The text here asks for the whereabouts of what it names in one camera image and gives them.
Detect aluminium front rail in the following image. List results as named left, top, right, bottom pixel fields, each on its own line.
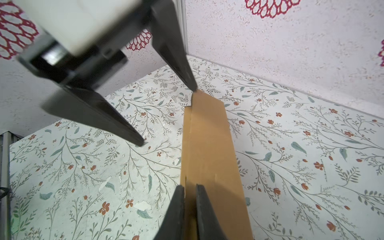
left=1, top=132, right=13, bottom=240

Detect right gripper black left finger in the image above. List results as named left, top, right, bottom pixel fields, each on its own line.
left=154, top=185, right=185, bottom=240

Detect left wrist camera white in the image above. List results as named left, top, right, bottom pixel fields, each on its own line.
left=15, top=0, right=142, bottom=56

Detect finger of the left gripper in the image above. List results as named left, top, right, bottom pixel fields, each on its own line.
left=150, top=0, right=198, bottom=92
left=58, top=87, right=145, bottom=147

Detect brown cardboard box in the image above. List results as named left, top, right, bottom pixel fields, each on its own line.
left=180, top=90, right=253, bottom=240

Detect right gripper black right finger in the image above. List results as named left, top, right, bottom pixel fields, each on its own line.
left=196, top=185, right=228, bottom=240

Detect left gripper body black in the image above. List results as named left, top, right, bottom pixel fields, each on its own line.
left=18, top=6, right=152, bottom=90

